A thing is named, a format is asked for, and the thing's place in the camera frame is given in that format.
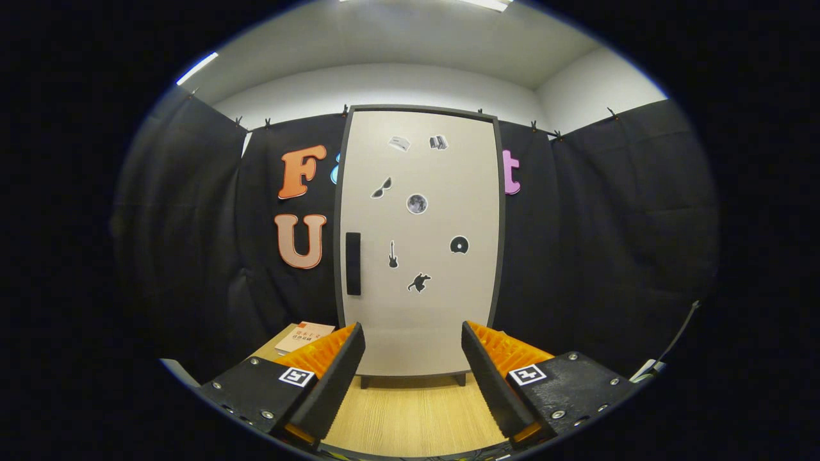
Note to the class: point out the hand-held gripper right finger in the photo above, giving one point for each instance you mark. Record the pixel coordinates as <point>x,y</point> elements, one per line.
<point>492,384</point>

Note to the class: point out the ceiling light strip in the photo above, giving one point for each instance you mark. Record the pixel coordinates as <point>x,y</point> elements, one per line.
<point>197,68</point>

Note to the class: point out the ceiling light panel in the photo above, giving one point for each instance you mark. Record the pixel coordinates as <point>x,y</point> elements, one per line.
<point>487,4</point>

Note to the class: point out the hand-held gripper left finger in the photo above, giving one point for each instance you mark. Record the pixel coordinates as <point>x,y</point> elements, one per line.
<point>336,384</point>

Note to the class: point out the beige cover book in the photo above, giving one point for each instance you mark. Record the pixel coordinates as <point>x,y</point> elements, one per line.
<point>304,336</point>

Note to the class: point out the black backdrop cloth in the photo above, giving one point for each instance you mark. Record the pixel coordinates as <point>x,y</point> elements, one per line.
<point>576,256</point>

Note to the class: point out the dark grey shoe cabinet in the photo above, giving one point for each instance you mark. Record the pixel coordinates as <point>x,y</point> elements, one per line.
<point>416,108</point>

